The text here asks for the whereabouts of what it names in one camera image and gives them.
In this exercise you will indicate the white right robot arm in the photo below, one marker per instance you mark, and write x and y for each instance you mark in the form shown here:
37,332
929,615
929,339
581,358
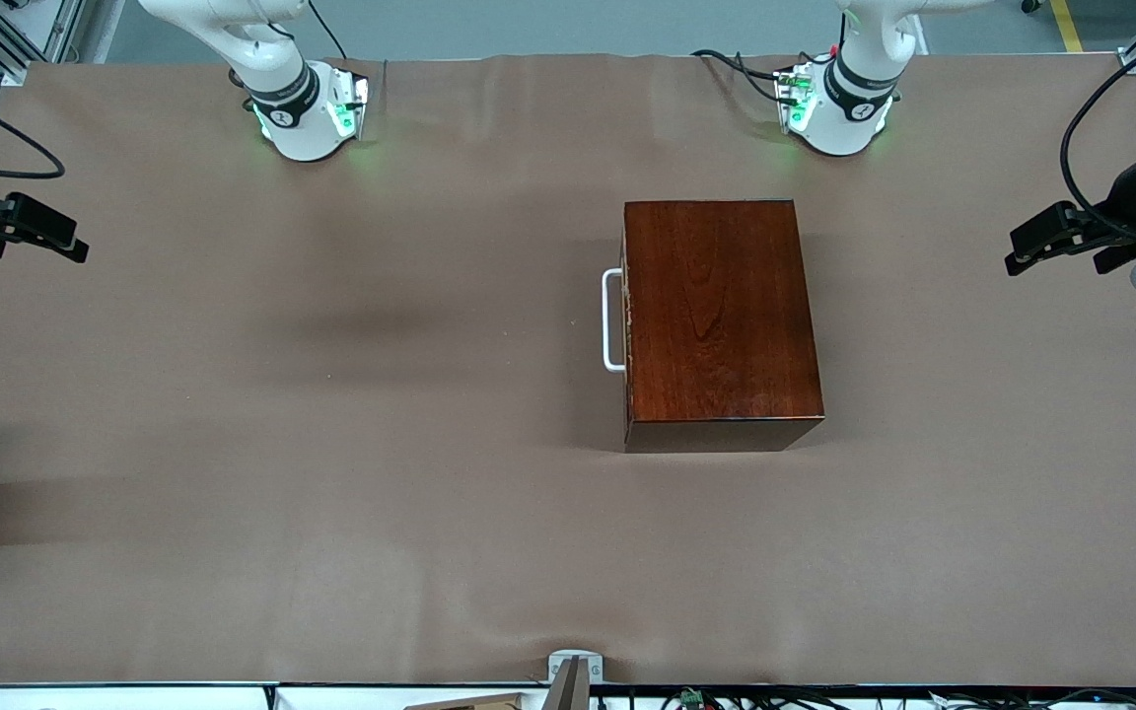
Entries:
302,108

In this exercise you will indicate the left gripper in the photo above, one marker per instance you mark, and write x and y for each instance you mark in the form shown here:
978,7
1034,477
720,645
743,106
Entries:
1127,198

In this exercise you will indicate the dark wooden cabinet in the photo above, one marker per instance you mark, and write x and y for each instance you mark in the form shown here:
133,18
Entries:
726,325

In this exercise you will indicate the wooden board piece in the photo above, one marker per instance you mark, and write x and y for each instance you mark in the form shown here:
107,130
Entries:
469,703

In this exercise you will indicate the large table cover cloth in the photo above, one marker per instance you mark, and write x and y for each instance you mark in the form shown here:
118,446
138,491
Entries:
331,552

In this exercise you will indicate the metal clamp bracket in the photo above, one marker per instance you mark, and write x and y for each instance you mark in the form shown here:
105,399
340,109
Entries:
578,659

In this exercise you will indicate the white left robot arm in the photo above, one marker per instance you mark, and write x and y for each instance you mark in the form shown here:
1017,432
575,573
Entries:
854,108

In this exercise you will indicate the grey metal post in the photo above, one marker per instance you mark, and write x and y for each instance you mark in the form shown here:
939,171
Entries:
571,690

